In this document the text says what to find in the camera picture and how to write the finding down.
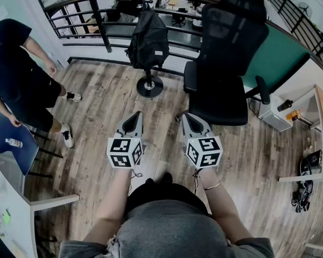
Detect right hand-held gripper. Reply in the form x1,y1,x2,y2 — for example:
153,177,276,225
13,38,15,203
181,113,223,169

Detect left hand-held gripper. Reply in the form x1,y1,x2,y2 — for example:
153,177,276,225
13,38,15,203
107,111,145,169

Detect black coat stand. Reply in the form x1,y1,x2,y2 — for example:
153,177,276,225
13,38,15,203
134,0,164,98

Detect black backpack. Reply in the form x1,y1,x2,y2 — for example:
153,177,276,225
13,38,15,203
124,8,170,69

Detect person's left forearm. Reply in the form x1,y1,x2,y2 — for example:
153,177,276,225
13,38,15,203
82,167,134,248

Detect person's right forearm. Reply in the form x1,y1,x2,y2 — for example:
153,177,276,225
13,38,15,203
198,167,255,246

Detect black mesh office chair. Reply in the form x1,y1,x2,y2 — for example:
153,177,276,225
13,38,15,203
183,0,271,127

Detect person's black trousers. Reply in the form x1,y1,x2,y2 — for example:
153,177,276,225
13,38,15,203
123,183,213,220

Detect white drawer cabinet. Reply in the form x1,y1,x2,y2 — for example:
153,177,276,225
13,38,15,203
258,92,293,133

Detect black drink bottle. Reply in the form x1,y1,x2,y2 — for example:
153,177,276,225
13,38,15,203
277,99,294,112

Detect orange drink bottle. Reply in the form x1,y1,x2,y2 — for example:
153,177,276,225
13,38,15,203
286,109,304,121

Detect green partition panel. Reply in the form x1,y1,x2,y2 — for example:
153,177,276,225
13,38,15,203
242,23,312,91

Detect person's grey shirt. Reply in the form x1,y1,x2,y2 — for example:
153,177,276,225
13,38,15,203
59,199,275,258

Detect clear water bottle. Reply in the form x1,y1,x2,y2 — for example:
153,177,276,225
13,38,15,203
5,138,24,148

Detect wooden-topped black railing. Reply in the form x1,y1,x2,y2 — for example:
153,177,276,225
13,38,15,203
43,0,323,82

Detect blue chair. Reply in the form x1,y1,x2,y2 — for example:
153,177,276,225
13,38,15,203
0,111,64,178

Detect black grey sneaker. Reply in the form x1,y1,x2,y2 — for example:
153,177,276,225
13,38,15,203
290,188,304,208
301,180,314,213

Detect white desk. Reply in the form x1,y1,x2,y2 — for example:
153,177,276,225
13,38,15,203
0,154,80,258

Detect small green object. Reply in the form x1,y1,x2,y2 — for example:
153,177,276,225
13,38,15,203
1,208,12,224

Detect black bar balcony railing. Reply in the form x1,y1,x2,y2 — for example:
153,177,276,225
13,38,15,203
268,0,323,64

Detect thin gripper cable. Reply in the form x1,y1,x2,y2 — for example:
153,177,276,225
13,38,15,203
128,169,144,196
192,168,202,196

